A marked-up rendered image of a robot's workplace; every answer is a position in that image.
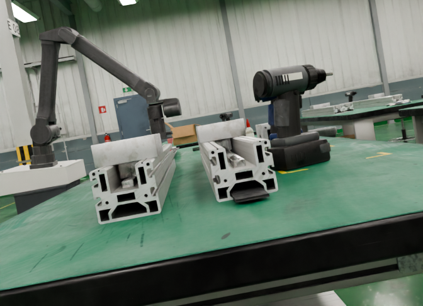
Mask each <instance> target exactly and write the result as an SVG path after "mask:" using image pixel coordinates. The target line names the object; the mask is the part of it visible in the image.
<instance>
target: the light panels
mask: <svg viewBox="0 0 423 306"><path fill-rule="evenodd" d="M120 1H121V2H122V4H123V5H126V4H133V3H135V1H134V0H120ZM12 7H13V13H14V16H15V17H17V18H18V19H20V20H21V21H23V22H27V21H34V20H36V19H35V18H33V17H32V16H30V15H29V14H27V13H26V12H24V11H23V10H21V9H20V8H19V7H17V6H15V5H14V4H13V3H12Z"/></svg>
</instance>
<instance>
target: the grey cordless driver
mask: <svg viewBox="0 0 423 306"><path fill-rule="evenodd" d="M332 75H333V72H330V73H326V72H325V71H324V70H323V69H319V68H314V66H313V65H311V64H307V65H293V66H288V67H279V68H274V69H264V70H262V71H257V72H256V73H255V76H254V78H253V82H252V83H253V88H254V91H255V93H256V94H257V95H258V96H259V97H260V98H265V97H266V98H269V97H274V96H276V100H275V101H274V126H275V127H276V128H277V138H276V139H272V141H271V145H272V148H270V149H267V152H270V153H272V155H273V162H274V167H271V166H269V167H270V169H272V170H284V171H289V170H292V169H297V168H300V167H305V166H309V165H312V164H317V163H320V162H325V161H328V160H329V159H330V144H329V142H328V141H327V139H320V137H319V133H318V132H305V133H301V123H300V108H302V96H301V95H299V93H300V92H303V91H308V90H312V89H314V88H315V87H316V85H318V84H320V83H321V82H324V81H325V80H326V76H332Z"/></svg>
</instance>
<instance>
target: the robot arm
mask: <svg viewBox="0 0 423 306"><path fill-rule="evenodd" d="M39 40H41V47H42V59H41V70H40V90H39V101H38V112H37V118H36V119H35V125H34V126H32V128H31V130H30V137H31V139H32V143H33V147H32V151H33V155H32V156H31V163H32V164H31V165H29V167H30V169H40V168H46V167H54V166H56V165H57V164H58V161H57V160H55V154H54V153H52V145H50V144H51V143H52V142H53V141H56V140H57V139H58V138H60V129H59V127H58V126H57V125H56V124H57V119H56V114H55V100H56V90H57V71H58V61H59V50H60V44H68V45H71V47H72V48H73V49H75V50H77V51H78V52H80V53H81V54H83V55H84V56H86V57H87V58H88V59H90V60H92V61H93V62H94V63H95V64H97V65H99V66H100V67H101V68H103V69H104V70H106V71H107V72H109V73H110V74H111V75H113V76H114V77H116V78H117V79H119V80H120V81H121V82H123V83H124V84H126V85H127V86H128V87H130V88H131V89H132V90H134V91H135V92H136V93H138V94H139V95H140V96H141V97H143V98H145V99H146V102H147V104H151V105H149V107H148V108H147V113H148V117H149V123H150V130H151V134H157V133H159V134H160V136H161V140H163V139H167V142H168V144H172V141H173V136H172V137H167V135H172V134H173V132H172V131H170V132H166V126H165V123H164V119H163V117H164V116H166V118H169V117H174V116H180V115H182V112H181V105H180V102H179V99H178V98H168V99H159V97H160V95H161V92H160V90H159V88H157V87H156V86H154V85H153V84H152V83H150V82H148V81H146V80H145V79H144V78H142V77H141V76H139V75H138V74H136V73H135V72H134V71H132V70H130V69H129V68H128V67H126V66H125V65H123V64H122V63H121V62H119V61H117V60H116V59H115V58H113V57H112V56H111V55H109V54H107V53H106V52H105V51H104V50H102V49H100V48H99V47H97V46H96V45H95V44H93V43H92V42H90V41H89V40H88V39H87V38H85V37H84V36H82V35H80V34H79V33H78V32H77V31H75V30H73V29H72V28H69V27H68V26H63V27H58V28H55V29H52V30H49V31H45V32H43V33H40V34H39ZM160 102H161V103H160ZM154 103H155V104H154ZM162 109H163V112H164V116H163V112H162Z"/></svg>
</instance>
